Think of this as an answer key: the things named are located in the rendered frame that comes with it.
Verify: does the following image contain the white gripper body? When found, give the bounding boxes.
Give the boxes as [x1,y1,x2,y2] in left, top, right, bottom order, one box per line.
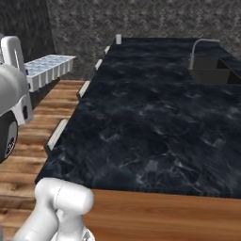
[0,35,28,77]

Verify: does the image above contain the dark sink basin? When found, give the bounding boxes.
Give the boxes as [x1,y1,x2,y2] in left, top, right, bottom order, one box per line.
[188,56,241,86]

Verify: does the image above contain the wooden counter cabinet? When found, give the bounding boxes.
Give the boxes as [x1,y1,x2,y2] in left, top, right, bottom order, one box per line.
[82,187,241,241]

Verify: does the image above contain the silver sink tap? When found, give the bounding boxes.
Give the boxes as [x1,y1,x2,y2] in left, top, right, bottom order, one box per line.
[187,38,221,71]

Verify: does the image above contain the white ice cube tray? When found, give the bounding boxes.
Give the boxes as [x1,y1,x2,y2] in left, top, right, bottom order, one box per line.
[24,54,77,93]

